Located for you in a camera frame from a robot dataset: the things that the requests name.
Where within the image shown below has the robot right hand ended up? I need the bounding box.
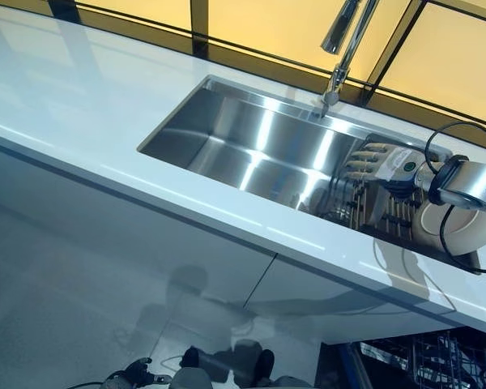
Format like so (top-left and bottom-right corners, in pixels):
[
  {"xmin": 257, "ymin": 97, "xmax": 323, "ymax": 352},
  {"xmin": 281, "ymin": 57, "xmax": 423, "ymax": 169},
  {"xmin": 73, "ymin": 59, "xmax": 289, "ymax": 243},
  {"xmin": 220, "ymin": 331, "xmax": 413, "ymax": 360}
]
[{"xmin": 343, "ymin": 140, "xmax": 428, "ymax": 199}]

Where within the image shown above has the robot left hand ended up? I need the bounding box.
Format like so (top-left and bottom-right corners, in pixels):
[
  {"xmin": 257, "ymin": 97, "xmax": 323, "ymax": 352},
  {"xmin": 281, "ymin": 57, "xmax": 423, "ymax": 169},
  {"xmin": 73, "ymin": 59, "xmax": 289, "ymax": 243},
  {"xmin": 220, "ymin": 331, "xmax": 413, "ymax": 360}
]
[{"xmin": 123, "ymin": 356, "xmax": 173, "ymax": 387}]

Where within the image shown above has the black robot left foot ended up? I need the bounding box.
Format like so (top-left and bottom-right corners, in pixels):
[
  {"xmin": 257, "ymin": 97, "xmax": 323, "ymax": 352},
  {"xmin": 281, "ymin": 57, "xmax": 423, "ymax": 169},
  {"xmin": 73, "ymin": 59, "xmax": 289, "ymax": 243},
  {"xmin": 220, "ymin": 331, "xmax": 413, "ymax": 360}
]
[{"xmin": 181, "ymin": 345, "xmax": 202, "ymax": 370}]

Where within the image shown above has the black robot foot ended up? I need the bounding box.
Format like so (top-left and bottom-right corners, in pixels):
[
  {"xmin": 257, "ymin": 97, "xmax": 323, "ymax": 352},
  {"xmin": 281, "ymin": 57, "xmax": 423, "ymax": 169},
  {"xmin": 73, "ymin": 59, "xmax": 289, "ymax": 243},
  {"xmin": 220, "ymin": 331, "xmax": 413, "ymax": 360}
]
[
  {"xmin": 254, "ymin": 348, "xmax": 277, "ymax": 380},
  {"xmin": 181, "ymin": 345, "xmax": 202, "ymax": 370}
]

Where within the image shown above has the black dish drying rack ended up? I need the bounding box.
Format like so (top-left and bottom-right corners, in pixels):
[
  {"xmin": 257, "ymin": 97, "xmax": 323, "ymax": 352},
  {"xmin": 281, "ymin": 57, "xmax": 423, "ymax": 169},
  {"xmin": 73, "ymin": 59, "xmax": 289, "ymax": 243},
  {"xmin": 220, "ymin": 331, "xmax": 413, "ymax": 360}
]
[{"xmin": 326, "ymin": 132, "xmax": 484, "ymax": 269}]

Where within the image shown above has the black robot right foot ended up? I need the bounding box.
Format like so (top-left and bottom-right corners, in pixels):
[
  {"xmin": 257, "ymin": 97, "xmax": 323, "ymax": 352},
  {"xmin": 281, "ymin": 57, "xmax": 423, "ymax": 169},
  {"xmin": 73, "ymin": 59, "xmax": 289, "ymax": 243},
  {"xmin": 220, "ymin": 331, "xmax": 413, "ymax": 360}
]
[{"xmin": 254, "ymin": 348, "xmax": 277, "ymax": 380}]

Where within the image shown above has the chrome pull-down kitchen faucet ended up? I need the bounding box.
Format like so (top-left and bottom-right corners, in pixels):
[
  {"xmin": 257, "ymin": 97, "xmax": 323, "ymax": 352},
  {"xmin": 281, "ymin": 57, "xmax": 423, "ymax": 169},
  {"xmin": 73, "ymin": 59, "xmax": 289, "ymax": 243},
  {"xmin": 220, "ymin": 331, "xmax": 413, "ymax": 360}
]
[{"xmin": 320, "ymin": 0, "xmax": 381, "ymax": 108}]

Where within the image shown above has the grey robot right leg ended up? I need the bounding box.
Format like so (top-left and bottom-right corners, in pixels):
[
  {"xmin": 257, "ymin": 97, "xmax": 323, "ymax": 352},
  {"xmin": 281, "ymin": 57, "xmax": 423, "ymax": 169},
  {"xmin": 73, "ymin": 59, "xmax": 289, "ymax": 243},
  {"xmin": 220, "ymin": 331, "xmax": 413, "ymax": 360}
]
[{"xmin": 262, "ymin": 374, "xmax": 313, "ymax": 389}]

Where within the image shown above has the white cabinet door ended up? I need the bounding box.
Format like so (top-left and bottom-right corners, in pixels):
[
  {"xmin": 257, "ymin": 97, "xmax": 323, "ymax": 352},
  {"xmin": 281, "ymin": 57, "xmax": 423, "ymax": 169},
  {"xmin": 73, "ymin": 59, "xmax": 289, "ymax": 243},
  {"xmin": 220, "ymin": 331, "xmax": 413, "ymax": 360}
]
[
  {"xmin": 241, "ymin": 252, "xmax": 459, "ymax": 346},
  {"xmin": 0, "ymin": 139, "xmax": 278, "ymax": 318}
]

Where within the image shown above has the stainless steel sink basin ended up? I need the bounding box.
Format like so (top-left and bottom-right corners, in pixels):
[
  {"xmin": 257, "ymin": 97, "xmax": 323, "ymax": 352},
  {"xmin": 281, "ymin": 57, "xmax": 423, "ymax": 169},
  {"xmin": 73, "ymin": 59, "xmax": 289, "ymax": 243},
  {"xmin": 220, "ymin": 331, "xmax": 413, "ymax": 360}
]
[{"xmin": 136, "ymin": 74, "xmax": 484, "ymax": 276}]

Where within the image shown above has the dishwasher lower wire rack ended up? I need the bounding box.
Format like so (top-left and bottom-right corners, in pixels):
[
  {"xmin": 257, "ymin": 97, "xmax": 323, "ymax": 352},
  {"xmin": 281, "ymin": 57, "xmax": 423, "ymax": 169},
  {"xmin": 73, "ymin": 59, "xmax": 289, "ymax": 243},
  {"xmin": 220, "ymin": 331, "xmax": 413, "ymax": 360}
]
[{"xmin": 359, "ymin": 330, "xmax": 486, "ymax": 389}]

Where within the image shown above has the dark window frame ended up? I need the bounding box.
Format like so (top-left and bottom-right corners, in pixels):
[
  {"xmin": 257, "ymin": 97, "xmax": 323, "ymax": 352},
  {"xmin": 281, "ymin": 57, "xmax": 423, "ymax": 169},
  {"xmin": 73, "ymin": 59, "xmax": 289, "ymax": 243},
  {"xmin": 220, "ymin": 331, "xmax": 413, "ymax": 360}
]
[{"xmin": 44, "ymin": 0, "xmax": 486, "ymax": 156}]

